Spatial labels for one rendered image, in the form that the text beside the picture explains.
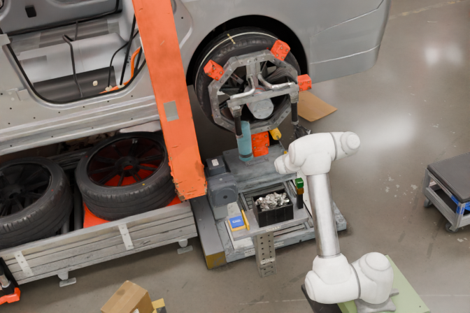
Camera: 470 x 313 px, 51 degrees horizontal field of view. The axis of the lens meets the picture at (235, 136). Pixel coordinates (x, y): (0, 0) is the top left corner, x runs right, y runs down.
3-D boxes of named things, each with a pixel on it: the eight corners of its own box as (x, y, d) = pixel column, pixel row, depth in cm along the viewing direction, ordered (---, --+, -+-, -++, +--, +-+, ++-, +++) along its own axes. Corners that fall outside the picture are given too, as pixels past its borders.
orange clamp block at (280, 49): (278, 56, 294) (286, 42, 291) (283, 61, 288) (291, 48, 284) (269, 52, 291) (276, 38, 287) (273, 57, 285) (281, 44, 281)
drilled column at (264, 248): (271, 260, 305) (267, 213, 279) (277, 273, 297) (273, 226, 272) (256, 265, 303) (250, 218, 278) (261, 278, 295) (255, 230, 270)
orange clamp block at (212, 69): (222, 66, 288) (210, 59, 283) (225, 72, 282) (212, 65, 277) (215, 75, 291) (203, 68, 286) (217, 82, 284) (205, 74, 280)
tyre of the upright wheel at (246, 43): (223, 132, 346) (303, 82, 340) (231, 151, 328) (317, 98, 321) (172, 63, 306) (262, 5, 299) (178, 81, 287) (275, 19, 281)
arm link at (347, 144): (350, 130, 236) (322, 135, 234) (363, 124, 218) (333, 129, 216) (354, 158, 234) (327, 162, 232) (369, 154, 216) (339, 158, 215)
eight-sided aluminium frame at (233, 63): (296, 118, 323) (293, 42, 290) (299, 123, 318) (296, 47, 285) (215, 137, 315) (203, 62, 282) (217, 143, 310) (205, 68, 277)
